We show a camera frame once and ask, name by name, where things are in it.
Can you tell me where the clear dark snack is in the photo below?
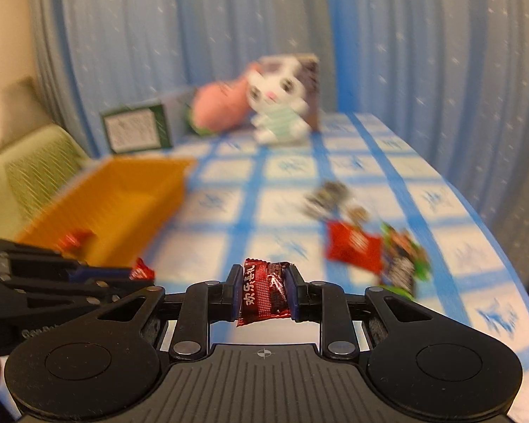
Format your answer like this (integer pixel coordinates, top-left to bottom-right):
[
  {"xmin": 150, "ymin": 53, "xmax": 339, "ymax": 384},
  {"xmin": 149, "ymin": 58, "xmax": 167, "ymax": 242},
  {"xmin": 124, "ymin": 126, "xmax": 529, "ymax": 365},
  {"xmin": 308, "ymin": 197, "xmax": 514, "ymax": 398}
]
[{"xmin": 305, "ymin": 180, "xmax": 352, "ymax": 222}]

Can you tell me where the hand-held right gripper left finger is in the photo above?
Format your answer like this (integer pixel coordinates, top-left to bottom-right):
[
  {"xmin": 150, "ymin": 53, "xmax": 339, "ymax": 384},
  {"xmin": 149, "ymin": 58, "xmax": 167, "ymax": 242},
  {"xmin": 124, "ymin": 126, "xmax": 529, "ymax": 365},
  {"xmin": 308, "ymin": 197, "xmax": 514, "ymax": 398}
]
[{"xmin": 95, "ymin": 264, "xmax": 244, "ymax": 360}]

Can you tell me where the dark red snack packet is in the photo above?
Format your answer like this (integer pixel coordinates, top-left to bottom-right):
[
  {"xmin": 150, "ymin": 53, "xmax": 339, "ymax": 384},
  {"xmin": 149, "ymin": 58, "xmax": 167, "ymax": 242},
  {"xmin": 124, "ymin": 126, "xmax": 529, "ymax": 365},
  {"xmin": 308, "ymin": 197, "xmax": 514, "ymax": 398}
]
[{"xmin": 236, "ymin": 259, "xmax": 292, "ymax": 327}]

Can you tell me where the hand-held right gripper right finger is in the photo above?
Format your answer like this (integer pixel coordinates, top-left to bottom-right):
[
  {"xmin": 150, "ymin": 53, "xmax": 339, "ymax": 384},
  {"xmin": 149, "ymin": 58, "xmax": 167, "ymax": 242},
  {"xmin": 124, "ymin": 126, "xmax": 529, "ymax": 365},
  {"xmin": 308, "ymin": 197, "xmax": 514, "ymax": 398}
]
[{"xmin": 288, "ymin": 264, "xmax": 429, "ymax": 360}]

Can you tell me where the yellow plastic tray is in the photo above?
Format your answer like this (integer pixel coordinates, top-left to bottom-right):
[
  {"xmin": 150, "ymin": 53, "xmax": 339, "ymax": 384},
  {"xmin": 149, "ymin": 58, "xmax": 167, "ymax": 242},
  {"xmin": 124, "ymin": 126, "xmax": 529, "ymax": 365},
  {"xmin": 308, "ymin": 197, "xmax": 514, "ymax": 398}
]
[{"xmin": 15, "ymin": 156, "xmax": 197, "ymax": 270}]

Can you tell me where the pink peach plush toy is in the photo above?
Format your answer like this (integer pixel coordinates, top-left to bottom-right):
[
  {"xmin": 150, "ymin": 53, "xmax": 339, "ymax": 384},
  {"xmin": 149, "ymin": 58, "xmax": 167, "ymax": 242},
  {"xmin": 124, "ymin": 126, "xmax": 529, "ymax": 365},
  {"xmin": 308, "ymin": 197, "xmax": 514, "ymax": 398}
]
[{"xmin": 186, "ymin": 80, "xmax": 250, "ymax": 136}]

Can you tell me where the beige pillow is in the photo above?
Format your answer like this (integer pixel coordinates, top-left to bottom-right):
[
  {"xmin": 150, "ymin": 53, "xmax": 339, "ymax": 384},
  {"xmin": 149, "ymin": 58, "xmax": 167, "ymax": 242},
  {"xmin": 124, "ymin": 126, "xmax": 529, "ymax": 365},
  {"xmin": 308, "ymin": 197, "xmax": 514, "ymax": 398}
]
[{"xmin": 0, "ymin": 76, "xmax": 54, "ymax": 154}]

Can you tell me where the small red candy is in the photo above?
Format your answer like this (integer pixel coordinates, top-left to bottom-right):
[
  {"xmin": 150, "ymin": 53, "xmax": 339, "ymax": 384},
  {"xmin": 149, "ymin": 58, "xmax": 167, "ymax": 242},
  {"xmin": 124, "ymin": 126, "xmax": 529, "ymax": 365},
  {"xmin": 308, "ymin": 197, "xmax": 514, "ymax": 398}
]
[
  {"xmin": 130, "ymin": 257, "xmax": 156, "ymax": 282},
  {"xmin": 56, "ymin": 228, "xmax": 94, "ymax": 253}
]

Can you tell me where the blue starred curtain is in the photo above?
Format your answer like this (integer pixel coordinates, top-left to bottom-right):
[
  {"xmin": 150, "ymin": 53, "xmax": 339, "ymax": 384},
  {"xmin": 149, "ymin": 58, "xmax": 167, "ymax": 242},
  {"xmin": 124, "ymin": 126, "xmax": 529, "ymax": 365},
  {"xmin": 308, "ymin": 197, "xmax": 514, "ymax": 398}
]
[{"xmin": 29, "ymin": 0, "xmax": 529, "ymax": 292}]

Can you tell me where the green cardboard box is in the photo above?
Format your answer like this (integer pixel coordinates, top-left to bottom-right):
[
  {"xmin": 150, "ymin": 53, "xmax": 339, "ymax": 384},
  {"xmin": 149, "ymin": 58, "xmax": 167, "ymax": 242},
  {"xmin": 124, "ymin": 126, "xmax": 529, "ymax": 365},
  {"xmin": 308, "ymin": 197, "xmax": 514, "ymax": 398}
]
[{"xmin": 100, "ymin": 88, "xmax": 199, "ymax": 156}]

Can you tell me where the blue checked tablecloth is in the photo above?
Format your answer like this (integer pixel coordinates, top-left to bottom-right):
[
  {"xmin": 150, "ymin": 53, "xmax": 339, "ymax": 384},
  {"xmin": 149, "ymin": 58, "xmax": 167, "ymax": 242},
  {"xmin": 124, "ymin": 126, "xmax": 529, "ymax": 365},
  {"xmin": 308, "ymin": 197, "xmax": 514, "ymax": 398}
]
[{"xmin": 145, "ymin": 112, "xmax": 529, "ymax": 417}]

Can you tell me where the green dark snack packet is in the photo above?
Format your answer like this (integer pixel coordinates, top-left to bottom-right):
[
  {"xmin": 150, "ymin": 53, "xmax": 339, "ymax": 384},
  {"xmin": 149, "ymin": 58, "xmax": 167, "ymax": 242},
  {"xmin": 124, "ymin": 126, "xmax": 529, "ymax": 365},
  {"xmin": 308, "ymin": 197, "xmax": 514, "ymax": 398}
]
[{"xmin": 376, "ymin": 224, "xmax": 431, "ymax": 297}]

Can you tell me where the white bunny plush toy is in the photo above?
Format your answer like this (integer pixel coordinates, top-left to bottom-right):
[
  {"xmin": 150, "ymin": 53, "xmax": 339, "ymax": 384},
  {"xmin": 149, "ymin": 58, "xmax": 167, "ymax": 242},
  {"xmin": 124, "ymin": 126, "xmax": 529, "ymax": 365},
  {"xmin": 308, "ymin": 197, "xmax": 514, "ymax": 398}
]
[{"xmin": 245, "ymin": 55, "xmax": 312, "ymax": 144}]

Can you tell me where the small brown candy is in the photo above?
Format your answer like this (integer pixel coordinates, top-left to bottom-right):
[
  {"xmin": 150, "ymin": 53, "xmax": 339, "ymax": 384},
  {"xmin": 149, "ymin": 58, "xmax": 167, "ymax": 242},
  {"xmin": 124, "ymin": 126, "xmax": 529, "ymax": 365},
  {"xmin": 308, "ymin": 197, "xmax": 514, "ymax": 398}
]
[{"xmin": 347, "ymin": 206, "xmax": 372, "ymax": 226}]

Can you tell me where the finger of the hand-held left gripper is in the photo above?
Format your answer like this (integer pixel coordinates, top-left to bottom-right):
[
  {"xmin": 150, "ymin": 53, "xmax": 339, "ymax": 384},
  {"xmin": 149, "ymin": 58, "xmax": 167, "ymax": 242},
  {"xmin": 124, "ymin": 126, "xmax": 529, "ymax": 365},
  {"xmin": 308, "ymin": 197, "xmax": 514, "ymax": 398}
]
[
  {"xmin": 0, "ymin": 278, "xmax": 135, "ymax": 314},
  {"xmin": 0, "ymin": 235, "xmax": 132, "ymax": 281}
]

